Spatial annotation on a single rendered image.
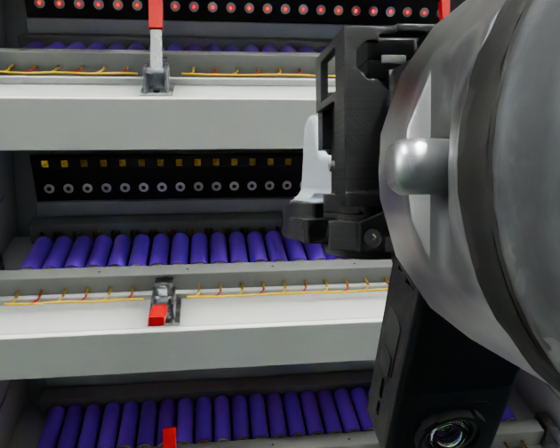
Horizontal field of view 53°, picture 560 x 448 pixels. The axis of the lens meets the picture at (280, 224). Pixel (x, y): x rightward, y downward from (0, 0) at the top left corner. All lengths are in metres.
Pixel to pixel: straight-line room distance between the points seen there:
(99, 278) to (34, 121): 0.15
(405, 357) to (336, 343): 0.34
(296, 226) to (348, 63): 0.07
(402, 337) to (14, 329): 0.41
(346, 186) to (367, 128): 0.02
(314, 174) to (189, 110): 0.23
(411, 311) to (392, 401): 0.04
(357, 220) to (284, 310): 0.33
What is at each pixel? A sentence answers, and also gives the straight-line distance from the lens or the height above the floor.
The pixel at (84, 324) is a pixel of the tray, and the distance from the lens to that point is 0.53.
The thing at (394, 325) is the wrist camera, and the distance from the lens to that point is 0.20.
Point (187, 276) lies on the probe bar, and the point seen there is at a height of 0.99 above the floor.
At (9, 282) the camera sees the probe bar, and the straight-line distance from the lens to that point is 0.57.
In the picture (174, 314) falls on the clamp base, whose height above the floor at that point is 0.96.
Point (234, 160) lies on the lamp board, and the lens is 0.64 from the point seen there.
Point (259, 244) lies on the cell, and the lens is 0.60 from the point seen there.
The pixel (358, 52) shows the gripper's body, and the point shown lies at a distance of 0.22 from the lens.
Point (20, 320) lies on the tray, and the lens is 0.55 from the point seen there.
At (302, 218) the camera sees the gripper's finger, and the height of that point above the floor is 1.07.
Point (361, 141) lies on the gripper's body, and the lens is 0.20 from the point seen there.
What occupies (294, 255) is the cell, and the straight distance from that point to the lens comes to 0.58.
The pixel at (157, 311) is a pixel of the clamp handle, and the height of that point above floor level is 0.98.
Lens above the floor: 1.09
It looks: 6 degrees down
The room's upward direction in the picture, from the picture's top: 1 degrees counter-clockwise
